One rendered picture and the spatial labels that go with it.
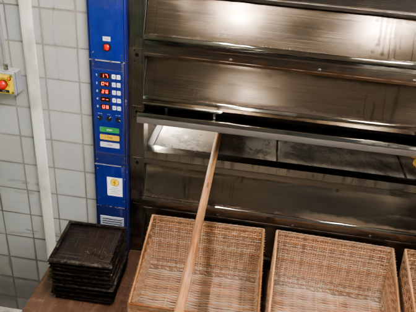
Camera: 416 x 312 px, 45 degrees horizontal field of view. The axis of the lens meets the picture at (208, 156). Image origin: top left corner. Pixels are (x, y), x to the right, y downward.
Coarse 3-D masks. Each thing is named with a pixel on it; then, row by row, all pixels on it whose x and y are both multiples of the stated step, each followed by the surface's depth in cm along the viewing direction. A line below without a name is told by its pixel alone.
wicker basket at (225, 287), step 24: (168, 216) 243; (168, 240) 246; (216, 240) 243; (240, 240) 242; (144, 264) 235; (168, 264) 249; (216, 264) 246; (240, 264) 245; (144, 288) 237; (168, 288) 237; (192, 288) 238; (216, 288) 239
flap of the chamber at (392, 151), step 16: (160, 112) 216; (176, 112) 219; (192, 112) 221; (192, 128) 205; (208, 128) 204; (224, 128) 203; (288, 128) 211; (304, 128) 214; (320, 128) 216; (320, 144) 201; (336, 144) 200; (352, 144) 199
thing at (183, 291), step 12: (216, 132) 246; (216, 144) 234; (216, 156) 226; (204, 192) 200; (204, 204) 193; (192, 240) 174; (192, 252) 168; (192, 264) 164; (180, 288) 154; (180, 300) 149
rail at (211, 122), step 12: (168, 120) 205; (180, 120) 205; (192, 120) 204; (204, 120) 204; (276, 132) 201; (288, 132) 201; (300, 132) 200; (312, 132) 201; (372, 144) 198; (384, 144) 198; (396, 144) 197; (408, 144) 198
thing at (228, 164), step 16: (176, 160) 231; (192, 160) 230; (208, 160) 229; (224, 160) 228; (240, 160) 229; (256, 160) 230; (304, 176) 226; (320, 176) 225; (336, 176) 224; (352, 176) 223; (368, 176) 224; (384, 176) 225
